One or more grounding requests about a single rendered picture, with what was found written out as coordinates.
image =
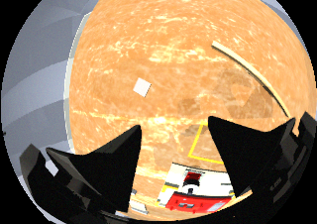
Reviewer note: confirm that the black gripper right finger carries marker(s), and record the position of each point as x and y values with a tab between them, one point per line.
245	151

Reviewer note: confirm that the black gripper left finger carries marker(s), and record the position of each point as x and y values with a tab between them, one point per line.
109	170

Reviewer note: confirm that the black and grey wheel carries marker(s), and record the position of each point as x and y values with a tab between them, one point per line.
190	183

